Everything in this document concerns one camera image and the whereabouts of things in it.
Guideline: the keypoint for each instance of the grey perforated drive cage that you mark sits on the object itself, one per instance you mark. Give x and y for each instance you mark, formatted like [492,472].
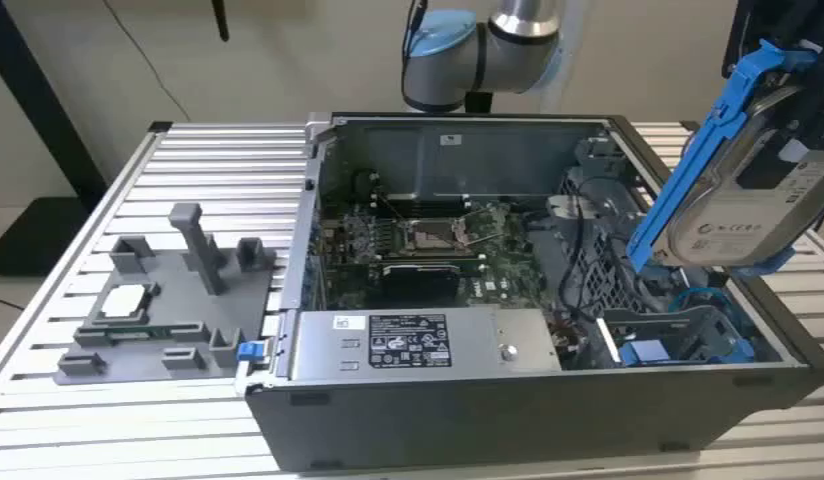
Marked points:
[606,260]

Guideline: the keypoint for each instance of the thin metal locking lever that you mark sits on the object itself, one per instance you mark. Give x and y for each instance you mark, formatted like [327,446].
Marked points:
[390,206]

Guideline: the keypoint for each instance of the grey parts rack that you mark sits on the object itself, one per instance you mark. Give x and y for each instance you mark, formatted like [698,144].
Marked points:
[179,300]

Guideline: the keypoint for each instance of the disk bay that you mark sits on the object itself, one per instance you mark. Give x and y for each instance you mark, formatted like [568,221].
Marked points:
[686,335]

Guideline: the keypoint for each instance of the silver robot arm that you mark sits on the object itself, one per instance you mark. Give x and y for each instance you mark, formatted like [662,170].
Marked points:
[446,75]

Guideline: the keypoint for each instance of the black antenna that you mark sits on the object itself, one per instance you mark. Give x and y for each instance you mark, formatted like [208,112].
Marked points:
[220,20]

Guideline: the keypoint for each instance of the hard disk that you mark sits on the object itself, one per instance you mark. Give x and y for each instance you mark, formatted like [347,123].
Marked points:
[726,230]

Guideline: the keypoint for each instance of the grey power supply unit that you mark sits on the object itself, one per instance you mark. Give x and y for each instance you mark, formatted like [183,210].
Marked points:
[472,340]

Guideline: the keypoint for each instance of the blue case latch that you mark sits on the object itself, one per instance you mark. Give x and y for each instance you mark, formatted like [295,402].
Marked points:
[251,351]

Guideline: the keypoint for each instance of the CPU socket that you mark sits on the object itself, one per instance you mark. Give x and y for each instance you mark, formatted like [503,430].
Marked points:
[428,235]

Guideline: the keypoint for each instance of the black open PC case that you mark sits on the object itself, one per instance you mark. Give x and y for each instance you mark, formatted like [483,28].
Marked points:
[452,425]

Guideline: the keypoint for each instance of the silver CPU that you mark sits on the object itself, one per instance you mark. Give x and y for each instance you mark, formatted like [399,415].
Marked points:
[124,301]

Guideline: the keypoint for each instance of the black RAM slot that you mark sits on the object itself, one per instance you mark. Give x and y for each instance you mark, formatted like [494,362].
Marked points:
[419,201]
[432,262]
[432,256]

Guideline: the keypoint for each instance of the black slanted post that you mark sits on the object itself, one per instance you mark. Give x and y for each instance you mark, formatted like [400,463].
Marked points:
[39,100]

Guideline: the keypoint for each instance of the green RAM stick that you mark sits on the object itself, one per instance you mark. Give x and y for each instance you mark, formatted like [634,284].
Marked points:
[155,332]

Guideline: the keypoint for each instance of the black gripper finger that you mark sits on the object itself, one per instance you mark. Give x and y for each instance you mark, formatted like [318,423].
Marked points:
[769,170]

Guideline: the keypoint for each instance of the green motherboard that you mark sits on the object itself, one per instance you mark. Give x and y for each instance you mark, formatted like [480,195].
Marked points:
[512,280]

